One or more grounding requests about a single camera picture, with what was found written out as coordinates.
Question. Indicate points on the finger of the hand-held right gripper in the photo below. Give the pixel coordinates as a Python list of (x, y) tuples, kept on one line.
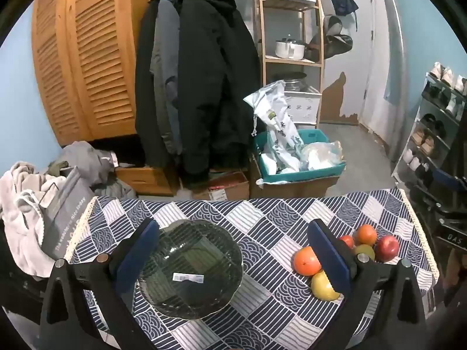
[(448, 177)]

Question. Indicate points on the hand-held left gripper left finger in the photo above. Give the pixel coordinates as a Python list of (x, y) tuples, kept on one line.
[(140, 251)]

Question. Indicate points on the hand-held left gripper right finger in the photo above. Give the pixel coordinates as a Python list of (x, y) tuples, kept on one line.
[(328, 259)]

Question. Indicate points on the large orange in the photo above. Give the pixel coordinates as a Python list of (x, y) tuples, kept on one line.
[(306, 261)]

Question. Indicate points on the small reddish tangerine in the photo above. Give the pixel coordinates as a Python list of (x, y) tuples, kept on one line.
[(347, 241)]

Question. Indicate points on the yellow apple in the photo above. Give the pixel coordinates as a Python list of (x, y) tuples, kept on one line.
[(323, 288)]

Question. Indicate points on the green red mottled apple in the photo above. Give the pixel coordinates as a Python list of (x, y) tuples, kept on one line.
[(366, 251)]

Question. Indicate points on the small orange tangerine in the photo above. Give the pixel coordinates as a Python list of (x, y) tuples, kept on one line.
[(366, 234)]

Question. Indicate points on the ribbed clear glass plate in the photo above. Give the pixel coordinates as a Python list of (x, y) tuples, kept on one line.
[(189, 266)]

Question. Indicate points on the large red apple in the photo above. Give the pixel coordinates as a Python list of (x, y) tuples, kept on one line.
[(387, 248)]

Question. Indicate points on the metal shoe rack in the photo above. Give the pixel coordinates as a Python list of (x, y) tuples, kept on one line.
[(416, 131)]

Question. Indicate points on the rows of shoes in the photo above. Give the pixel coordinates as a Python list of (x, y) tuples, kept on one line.
[(430, 124)]

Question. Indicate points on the blue white patterned tablecloth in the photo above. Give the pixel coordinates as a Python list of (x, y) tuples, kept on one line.
[(270, 218)]

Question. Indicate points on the wooden drawer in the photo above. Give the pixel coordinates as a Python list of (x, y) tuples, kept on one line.
[(146, 180)]

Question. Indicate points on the brown cardboard box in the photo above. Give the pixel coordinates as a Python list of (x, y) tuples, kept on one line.
[(292, 189)]

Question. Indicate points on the grey paper bag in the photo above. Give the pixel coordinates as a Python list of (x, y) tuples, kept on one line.
[(69, 204)]

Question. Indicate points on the teal cardboard box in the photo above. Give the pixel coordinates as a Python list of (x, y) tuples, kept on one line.
[(310, 175)]

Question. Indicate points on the clear plastic bag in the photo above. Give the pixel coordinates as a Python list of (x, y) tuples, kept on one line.
[(323, 155)]

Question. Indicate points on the cardboard box with red print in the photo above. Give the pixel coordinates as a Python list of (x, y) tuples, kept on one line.
[(222, 186)]

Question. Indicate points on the grey clothes pile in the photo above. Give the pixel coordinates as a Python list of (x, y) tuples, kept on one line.
[(87, 160)]

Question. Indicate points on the white fluffy blanket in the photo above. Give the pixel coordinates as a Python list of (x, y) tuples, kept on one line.
[(22, 207)]

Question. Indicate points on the white printed rice bag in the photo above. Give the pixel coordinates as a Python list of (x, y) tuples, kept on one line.
[(281, 127)]

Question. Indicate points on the white patterned drawer box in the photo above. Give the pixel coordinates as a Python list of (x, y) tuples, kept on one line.
[(304, 107)]

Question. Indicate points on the dark thin jacket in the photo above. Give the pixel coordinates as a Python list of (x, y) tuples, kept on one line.
[(144, 80)]

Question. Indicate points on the dark hanging slippers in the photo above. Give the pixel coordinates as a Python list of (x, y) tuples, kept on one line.
[(334, 40)]

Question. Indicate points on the steel pot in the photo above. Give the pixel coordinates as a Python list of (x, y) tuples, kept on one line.
[(292, 82)]

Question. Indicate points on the black hooded coat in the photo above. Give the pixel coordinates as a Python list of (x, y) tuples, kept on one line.
[(211, 80)]

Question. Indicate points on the grey jacket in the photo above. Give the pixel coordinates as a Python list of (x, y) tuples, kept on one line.
[(165, 62)]

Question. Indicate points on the wooden louvred wardrobe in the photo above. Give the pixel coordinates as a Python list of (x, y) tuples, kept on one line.
[(91, 62)]

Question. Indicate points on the dark blue hanging bag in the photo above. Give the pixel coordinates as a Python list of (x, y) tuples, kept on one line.
[(344, 5)]

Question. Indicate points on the white enamel pot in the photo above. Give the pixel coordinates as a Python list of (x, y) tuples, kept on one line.
[(290, 49)]

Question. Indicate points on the wooden shelf unit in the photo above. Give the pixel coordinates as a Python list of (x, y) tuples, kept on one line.
[(264, 62)]

